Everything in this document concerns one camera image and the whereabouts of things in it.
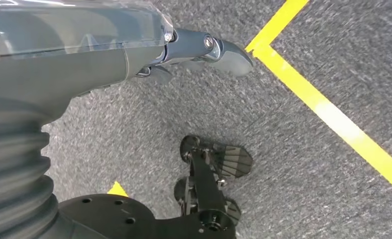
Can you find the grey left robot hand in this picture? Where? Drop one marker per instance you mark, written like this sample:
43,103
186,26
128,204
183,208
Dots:
67,66

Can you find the yellow floor tape square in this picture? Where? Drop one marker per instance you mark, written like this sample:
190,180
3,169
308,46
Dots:
331,112
117,191

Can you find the black perforated robot plate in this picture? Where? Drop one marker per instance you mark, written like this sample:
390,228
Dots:
100,217

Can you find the black robot leg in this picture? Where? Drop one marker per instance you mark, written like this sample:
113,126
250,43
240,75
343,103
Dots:
209,184

